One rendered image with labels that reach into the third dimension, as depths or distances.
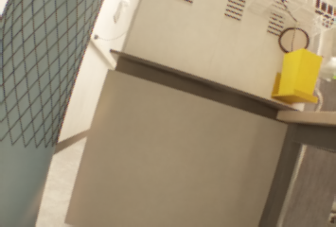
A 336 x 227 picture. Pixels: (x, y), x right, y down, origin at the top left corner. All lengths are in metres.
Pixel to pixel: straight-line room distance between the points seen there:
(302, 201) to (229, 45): 1.37
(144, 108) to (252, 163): 0.44
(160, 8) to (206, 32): 0.19
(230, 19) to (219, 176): 0.58
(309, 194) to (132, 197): 1.40
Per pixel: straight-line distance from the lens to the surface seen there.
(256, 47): 0.93
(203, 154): 0.83
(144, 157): 0.81
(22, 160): 0.64
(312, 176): 1.92
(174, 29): 0.85
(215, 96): 0.84
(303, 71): 0.86
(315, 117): 0.69
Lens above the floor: 0.60
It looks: 4 degrees up
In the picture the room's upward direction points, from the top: 17 degrees clockwise
